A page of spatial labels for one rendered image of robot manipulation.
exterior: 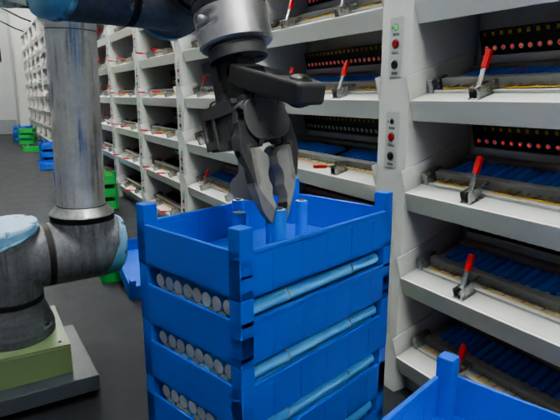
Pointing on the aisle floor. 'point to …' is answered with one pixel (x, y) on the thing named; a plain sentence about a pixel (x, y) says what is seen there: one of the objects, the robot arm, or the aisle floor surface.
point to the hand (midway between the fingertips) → (280, 210)
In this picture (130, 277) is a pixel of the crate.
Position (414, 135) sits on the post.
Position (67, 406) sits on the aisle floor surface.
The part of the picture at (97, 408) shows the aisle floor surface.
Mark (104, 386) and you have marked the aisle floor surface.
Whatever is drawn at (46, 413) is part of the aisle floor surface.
